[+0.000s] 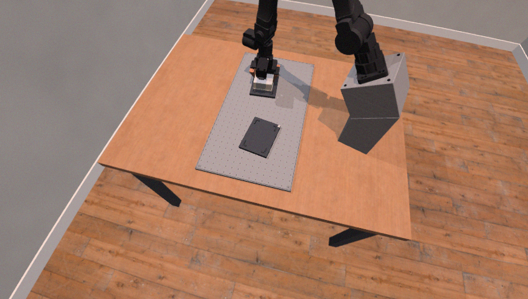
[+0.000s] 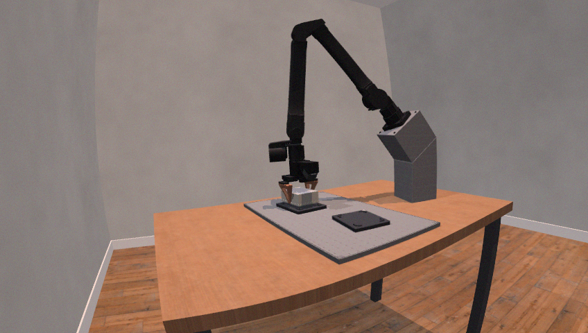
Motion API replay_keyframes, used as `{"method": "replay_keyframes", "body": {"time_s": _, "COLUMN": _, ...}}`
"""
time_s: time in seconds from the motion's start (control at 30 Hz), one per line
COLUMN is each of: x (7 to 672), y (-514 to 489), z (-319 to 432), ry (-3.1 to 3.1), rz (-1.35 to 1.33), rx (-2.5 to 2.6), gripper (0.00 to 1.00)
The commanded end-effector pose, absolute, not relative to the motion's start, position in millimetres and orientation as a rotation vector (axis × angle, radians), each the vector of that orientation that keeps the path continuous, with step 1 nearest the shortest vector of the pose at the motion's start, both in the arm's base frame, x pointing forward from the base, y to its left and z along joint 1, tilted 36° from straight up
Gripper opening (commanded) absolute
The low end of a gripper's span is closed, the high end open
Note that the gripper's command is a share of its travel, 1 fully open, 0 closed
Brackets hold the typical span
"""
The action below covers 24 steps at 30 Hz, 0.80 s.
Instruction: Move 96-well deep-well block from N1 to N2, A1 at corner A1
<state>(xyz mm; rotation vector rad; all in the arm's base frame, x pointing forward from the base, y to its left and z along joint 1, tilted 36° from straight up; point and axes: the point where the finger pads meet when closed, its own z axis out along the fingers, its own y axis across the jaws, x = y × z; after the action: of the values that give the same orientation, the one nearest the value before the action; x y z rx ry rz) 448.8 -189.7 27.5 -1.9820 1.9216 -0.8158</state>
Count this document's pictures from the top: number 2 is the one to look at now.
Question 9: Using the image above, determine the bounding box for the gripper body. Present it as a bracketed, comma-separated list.
[279, 160, 318, 185]

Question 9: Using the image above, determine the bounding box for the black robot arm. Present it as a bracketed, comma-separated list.
[269, 19, 411, 180]

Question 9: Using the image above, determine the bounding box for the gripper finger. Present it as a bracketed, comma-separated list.
[279, 184, 293, 204]
[304, 180, 318, 190]

